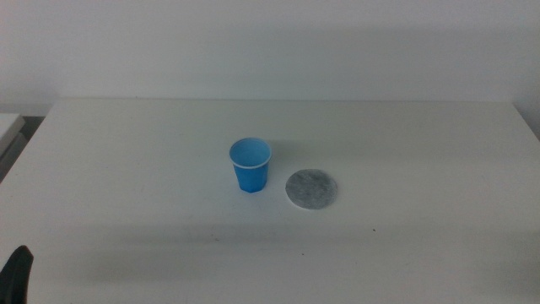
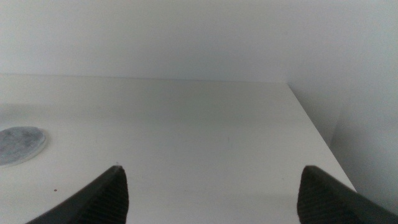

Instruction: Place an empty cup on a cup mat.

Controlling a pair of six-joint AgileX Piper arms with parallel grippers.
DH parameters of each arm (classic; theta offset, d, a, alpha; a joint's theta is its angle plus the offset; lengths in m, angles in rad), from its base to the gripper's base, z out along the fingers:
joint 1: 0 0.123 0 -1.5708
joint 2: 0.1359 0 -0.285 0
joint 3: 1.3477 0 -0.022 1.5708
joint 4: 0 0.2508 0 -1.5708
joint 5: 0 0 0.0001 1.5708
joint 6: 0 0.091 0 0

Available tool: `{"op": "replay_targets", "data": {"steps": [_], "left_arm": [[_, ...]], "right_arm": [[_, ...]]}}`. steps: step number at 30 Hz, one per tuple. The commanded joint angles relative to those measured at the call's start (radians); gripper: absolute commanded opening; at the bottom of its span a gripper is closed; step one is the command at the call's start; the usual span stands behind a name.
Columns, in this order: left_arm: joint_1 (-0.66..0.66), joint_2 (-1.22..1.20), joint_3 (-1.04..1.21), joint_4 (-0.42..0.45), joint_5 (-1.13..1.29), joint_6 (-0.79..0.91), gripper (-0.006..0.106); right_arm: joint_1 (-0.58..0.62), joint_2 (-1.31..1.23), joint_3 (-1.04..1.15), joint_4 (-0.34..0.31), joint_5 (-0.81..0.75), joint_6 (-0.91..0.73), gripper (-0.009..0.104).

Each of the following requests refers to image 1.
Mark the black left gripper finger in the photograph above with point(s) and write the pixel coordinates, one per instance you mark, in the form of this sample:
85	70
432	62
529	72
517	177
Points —
16	276

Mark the blue plastic cup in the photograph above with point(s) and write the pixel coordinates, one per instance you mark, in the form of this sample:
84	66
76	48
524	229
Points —
251	177

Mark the round grey cup mat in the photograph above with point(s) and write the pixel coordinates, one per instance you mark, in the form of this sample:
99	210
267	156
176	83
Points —
311	189

